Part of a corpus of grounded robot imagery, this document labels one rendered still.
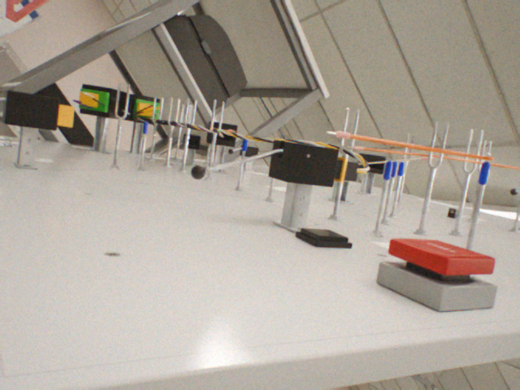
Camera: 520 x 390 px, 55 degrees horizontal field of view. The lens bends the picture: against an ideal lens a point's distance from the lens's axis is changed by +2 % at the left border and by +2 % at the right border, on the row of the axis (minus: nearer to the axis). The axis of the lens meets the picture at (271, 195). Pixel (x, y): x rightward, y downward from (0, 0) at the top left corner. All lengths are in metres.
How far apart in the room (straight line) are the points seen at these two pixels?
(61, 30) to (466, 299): 8.06
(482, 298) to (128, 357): 0.24
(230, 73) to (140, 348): 1.47
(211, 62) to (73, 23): 6.75
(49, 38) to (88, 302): 8.01
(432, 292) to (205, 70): 1.35
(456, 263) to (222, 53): 1.37
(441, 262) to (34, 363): 0.23
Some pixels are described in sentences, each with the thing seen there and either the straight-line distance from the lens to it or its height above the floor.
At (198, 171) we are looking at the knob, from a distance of 0.47.
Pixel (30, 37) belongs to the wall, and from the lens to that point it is 8.22.
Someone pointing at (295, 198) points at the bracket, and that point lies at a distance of 0.51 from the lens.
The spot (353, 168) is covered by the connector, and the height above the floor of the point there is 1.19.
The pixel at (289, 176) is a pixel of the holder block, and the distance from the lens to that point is 0.49.
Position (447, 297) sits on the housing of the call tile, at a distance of 0.34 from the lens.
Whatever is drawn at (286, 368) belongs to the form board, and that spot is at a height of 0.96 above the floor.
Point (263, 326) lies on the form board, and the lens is 0.25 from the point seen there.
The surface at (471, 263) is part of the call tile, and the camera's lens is 0.35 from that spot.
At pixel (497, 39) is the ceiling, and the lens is 3.19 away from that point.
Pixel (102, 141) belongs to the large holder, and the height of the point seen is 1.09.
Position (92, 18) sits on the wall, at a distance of 8.38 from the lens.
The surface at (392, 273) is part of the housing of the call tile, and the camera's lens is 0.36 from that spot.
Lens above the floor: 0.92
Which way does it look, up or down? 20 degrees up
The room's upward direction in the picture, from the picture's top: 52 degrees clockwise
